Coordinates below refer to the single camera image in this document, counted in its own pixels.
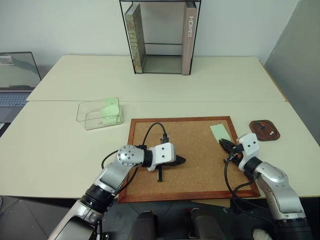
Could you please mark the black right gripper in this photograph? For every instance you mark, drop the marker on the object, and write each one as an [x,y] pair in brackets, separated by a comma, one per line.
[237,151]

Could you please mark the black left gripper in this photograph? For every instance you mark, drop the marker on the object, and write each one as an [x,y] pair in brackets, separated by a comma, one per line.
[171,165]

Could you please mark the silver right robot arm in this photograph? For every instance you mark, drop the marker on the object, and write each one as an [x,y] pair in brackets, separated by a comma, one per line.
[275,180]

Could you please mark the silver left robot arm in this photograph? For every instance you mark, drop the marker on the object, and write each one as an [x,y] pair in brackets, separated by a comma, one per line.
[112,175]

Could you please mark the flat green sticky note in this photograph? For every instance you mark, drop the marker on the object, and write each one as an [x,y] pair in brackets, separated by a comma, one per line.
[219,131]

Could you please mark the dark wooden tray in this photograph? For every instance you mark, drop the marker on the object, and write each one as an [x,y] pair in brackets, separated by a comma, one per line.
[266,137]

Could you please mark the curled green sticky note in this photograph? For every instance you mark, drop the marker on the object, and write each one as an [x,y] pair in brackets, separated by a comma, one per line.
[111,101]
[112,120]
[109,111]

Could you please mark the clear plastic box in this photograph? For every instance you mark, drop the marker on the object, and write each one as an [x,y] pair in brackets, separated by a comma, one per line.
[92,117]

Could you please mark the wood-framed cork board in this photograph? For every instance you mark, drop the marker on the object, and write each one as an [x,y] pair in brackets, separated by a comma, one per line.
[195,160]

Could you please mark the white pushpin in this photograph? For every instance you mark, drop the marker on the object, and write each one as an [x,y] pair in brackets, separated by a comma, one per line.
[271,133]

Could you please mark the dark rounded glossy shape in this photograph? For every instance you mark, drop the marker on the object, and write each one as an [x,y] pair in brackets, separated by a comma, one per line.
[142,226]
[203,225]

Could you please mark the small white rounded object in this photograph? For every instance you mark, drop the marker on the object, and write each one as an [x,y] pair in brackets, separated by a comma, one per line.
[260,235]

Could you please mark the grey partition panel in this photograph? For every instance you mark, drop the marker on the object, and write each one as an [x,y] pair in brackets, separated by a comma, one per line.
[295,75]

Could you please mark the beige HOME book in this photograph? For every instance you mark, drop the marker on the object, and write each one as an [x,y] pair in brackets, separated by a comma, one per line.
[189,40]

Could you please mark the green patterned book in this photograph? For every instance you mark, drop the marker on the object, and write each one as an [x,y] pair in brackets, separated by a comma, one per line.
[135,42]

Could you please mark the grey laptop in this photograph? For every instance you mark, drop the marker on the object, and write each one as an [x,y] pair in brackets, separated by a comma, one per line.
[17,72]

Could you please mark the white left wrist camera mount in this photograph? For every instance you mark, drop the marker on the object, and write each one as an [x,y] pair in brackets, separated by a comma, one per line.
[163,152]

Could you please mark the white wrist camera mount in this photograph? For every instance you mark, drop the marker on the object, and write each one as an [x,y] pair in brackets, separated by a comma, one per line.
[250,145]
[163,152]

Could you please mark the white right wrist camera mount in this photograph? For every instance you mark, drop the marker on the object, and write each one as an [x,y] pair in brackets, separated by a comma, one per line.
[250,145]

